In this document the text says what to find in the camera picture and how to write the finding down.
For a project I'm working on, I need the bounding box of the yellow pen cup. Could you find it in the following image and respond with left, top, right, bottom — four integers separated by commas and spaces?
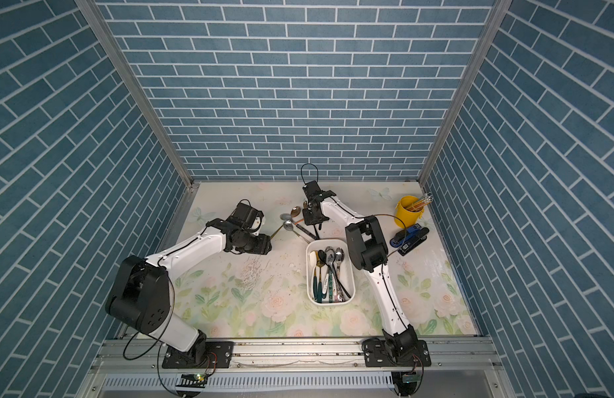
395, 196, 424, 229

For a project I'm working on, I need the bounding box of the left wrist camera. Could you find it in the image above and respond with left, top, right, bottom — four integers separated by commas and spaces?
227, 199, 265, 233

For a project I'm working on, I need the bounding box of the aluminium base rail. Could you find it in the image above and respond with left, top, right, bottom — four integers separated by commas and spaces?
91, 336, 503, 373

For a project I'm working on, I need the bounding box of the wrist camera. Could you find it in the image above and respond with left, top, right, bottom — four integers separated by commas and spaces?
227, 199, 265, 233
302, 180, 323, 203

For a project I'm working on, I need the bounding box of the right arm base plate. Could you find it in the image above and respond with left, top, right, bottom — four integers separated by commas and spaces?
361, 338, 432, 368

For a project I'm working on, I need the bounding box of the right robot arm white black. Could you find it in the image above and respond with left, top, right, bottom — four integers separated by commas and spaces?
303, 181, 418, 362

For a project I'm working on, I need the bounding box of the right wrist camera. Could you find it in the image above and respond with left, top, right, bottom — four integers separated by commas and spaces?
302, 180, 323, 203

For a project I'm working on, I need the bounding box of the white ceramic spoon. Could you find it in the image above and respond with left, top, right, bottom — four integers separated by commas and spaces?
310, 250, 320, 270

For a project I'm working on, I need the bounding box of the blue black stapler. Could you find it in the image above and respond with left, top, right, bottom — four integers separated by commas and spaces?
389, 224, 430, 256

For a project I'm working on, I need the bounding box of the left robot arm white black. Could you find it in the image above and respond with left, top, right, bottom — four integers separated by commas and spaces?
105, 216, 272, 358

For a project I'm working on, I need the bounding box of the white plastic storage box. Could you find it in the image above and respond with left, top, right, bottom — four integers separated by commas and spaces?
305, 239, 356, 307

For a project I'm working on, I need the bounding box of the black handled steel spoon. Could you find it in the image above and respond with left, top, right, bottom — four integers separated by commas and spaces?
295, 223, 320, 240

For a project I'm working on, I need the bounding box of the bronze brown spoon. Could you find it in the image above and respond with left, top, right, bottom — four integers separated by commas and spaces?
271, 207, 301, 239

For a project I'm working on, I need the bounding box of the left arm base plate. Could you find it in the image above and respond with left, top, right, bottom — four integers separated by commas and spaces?
161, 340, 235, 371

